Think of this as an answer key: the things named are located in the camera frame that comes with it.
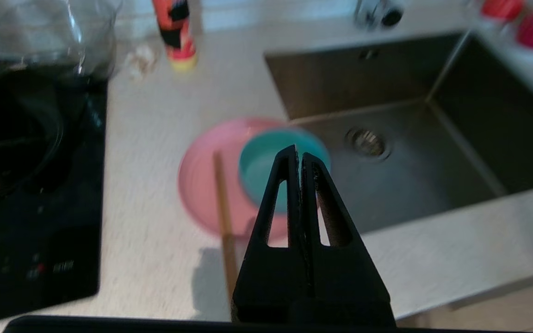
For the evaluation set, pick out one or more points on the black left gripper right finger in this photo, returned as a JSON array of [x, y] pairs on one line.
[[350, 286]]

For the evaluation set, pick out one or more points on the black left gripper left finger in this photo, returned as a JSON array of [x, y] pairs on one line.
[[271, 282]]

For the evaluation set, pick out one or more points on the yellow-capped dish soap bottle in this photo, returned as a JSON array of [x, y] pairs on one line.
[[176, 37]]

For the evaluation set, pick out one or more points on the stainless steel sink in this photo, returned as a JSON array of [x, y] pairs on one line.
[[433, 175]]

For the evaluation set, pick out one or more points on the metal sink drain strainer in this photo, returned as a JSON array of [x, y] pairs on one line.
[[367, 143]]

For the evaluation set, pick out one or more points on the wooden chopstick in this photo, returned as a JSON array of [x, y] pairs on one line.
[[225, 222]]

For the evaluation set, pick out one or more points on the pink plate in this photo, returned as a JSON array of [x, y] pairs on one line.
[[201, 185]]

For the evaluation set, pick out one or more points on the teal bowl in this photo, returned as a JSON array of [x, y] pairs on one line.
[[259, 162]]

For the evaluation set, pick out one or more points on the black induction cooktop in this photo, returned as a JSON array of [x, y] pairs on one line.
[[40, 240]]

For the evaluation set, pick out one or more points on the crumpled white paper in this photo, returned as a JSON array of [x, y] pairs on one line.
[[141, 60]]

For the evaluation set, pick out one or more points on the chrome faucet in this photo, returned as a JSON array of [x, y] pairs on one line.
[[377, 11]]

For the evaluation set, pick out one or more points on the orange red tomato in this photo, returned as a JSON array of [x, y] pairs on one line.
[[502, 8]]

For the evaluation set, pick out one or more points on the clear glass bowl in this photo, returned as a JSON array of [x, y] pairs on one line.
[[53, 37]]

